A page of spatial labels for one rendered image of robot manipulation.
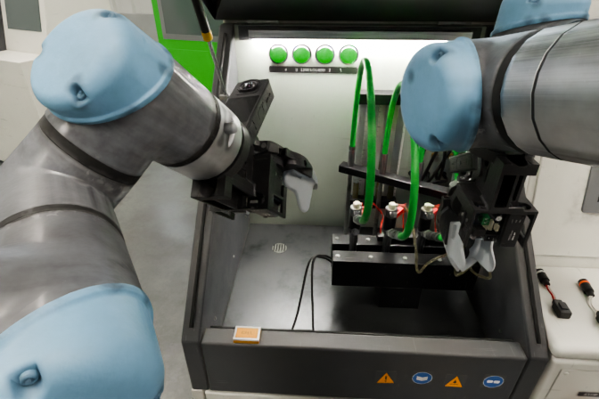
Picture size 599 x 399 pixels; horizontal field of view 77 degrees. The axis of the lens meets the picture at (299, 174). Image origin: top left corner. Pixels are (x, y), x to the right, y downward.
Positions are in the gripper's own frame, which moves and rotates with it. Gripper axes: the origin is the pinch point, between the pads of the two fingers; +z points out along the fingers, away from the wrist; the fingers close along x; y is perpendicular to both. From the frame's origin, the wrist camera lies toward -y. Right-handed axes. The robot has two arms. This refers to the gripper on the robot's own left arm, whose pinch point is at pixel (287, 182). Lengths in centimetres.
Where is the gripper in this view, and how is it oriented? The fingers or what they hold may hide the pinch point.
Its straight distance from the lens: 54.7
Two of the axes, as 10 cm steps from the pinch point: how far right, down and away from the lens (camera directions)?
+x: 9.4, -0.7, -3.3
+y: -0.4, 9.5, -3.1
